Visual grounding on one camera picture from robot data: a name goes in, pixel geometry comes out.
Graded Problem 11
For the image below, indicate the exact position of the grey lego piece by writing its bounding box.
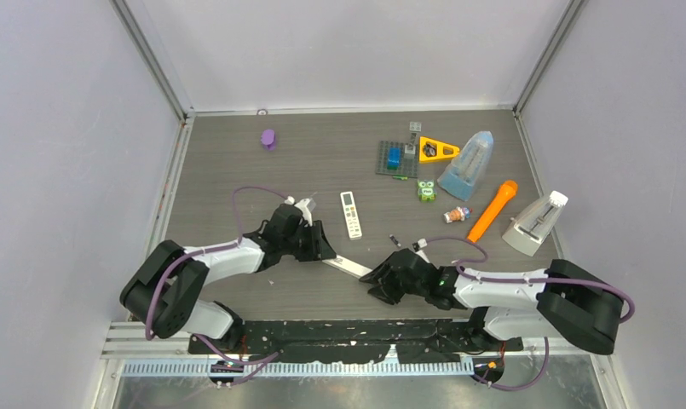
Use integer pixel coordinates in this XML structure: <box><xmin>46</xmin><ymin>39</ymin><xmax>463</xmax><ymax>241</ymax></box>
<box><xmin>404</xmin><ymin>122</ymin><xmax>422</xmax><ymax>158</ymax></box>

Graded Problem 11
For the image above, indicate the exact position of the small figurine bottle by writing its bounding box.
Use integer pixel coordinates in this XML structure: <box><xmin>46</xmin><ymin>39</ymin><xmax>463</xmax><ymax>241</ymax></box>
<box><xmin>443</xmin><ymin>206</ymin><xmax>471</xmax><ymax>223</ymax></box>

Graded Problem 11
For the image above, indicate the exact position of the green owl toy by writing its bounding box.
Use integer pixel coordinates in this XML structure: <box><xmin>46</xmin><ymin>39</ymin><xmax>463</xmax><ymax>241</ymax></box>
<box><xmin>417</xmin><ymin>179</ymin><xmax>436</xmax><ymax>203</ymax></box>

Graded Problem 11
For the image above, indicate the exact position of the blue lego brick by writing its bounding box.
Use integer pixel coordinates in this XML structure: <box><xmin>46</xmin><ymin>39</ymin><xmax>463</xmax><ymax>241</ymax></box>
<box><xmin>386</xmin><ymin>147</ymin><xmax>401</xmax><ymax>170</ymax></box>

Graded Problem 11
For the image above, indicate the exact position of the slim white remote control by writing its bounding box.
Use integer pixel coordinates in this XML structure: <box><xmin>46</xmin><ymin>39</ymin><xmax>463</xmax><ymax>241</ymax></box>
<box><xmin>322</xmin><ymin>256</ymin><xmax>372</xmax><ymax>279</ymax></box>

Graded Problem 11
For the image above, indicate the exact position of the white metronome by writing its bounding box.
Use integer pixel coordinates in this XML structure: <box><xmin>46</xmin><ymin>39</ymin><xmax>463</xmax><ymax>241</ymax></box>
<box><xmin>502</xmin><ymin>191</ymin><xmax>568</xmax><ymax>256</ymax></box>

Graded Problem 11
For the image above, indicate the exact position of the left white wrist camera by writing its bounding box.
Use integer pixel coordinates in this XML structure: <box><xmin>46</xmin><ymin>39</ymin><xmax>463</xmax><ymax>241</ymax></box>
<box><xmin>284</xmin><ymin>195</ymin><xmax>316</xmax><ymax>226</ymax></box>

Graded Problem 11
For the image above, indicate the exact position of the black battery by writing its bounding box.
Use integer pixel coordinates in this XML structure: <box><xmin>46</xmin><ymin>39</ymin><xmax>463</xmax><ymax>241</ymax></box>
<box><xmin>389</xmin><ymin>234</ymin><xmax>401</xmax><ymax>248</ymax></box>

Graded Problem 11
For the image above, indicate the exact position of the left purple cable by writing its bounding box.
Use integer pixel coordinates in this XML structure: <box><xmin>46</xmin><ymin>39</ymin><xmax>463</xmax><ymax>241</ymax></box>
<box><xmin>145</xmin><ymin>186</ymin><xmax>290</xmax><ymax>343</ymax></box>

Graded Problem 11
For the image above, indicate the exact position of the white air conditioner remote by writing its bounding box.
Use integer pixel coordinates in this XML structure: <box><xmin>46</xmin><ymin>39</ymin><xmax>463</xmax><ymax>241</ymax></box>
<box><xmin>340</xmin><ymin>191</ymin><xmax>363</xmax><ymax>240</ymax></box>

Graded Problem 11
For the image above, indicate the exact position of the orange toy microphone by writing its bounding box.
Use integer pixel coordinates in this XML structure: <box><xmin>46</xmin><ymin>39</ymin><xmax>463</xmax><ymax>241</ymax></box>
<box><xmin>467</xmin><ymin>180</ymin><xmax>518</xmax><ymax>243</ymax></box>

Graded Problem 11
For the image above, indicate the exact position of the purple plastic toy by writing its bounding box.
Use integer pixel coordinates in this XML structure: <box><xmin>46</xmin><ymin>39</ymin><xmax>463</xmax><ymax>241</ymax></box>
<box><xmin>260</xmin><ymin>129</ymin><xmax>277</xmax><ymax>151</ymax></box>

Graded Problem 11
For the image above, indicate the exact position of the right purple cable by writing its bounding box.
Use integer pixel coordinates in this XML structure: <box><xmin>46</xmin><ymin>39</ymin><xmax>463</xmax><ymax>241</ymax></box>
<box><xmin>424</xmin><ymin>237</ymin><xmax>636</xmax><ymax>325</ymax></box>

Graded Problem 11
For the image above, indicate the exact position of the purple cable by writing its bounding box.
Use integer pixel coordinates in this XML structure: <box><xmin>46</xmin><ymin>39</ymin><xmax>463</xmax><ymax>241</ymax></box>
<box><xmin>145</xmin><ymin>186</ymin><xmax>290</xmax><ymax>343</ymax></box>
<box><xmin>424</xmin><ymin>237</ymin><xmax>636</xmax><ymax>325</ymax></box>

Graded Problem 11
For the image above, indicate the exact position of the yellow triangle toy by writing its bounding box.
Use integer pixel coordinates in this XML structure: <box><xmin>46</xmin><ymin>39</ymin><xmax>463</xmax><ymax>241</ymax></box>
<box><xmin>418</xmin><ymin>136</ymin><xmax>461</xmax><ymax>164</ymax></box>

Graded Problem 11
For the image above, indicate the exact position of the grey lego baseplate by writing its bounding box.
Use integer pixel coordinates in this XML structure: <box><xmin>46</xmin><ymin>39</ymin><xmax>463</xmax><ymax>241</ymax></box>
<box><xmin>375</xmin><ymin>141</ymin><xmax>419</xmax><ymax>178</ymax></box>

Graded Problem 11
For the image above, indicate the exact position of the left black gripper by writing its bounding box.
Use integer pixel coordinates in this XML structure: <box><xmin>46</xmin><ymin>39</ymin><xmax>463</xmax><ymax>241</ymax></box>
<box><xmin>282</xmin><ymin>222</ymin><xmax>334</xmax><ymax>264</ymax></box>

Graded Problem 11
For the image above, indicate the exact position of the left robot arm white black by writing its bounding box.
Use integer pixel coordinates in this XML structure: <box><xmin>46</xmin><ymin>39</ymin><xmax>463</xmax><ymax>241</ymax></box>
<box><xmin>119</xmin><ymin>199</ymin><xmax>337</xmax><ymax>353</ymax></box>

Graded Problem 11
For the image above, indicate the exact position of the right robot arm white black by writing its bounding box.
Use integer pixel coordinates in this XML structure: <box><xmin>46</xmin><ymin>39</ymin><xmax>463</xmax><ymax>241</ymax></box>
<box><xmin>360</xmin><ymin>249</ymin><xmax>632</xmax><ymax>355</ymax></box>

